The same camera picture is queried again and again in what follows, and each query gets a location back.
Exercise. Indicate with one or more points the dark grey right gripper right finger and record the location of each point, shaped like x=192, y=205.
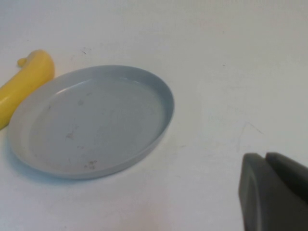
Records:
x=291, y=173

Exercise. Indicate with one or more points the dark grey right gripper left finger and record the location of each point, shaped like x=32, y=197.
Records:
x=264, y=197

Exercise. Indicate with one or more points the short yellow plastic banana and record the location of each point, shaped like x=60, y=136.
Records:
x=26, y=81

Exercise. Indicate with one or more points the grey-blue round plate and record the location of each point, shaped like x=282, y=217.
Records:
x=96, y=125

